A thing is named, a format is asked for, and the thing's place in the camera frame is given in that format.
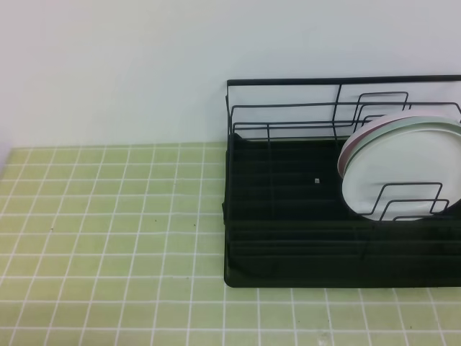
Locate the pink plate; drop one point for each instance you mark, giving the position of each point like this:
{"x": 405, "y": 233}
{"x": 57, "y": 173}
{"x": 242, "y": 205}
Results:
{"x": 378, "y": 122}

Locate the white round plate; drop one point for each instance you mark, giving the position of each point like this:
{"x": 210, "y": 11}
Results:
{"x": 406, "y": 174}

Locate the mint green plate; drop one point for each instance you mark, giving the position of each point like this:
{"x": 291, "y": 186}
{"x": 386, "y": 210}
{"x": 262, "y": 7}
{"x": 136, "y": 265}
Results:
{"x": 400, "y": 124}

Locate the black wire dish rack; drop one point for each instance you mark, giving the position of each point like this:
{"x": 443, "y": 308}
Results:
{"x": 286, "y": 222}

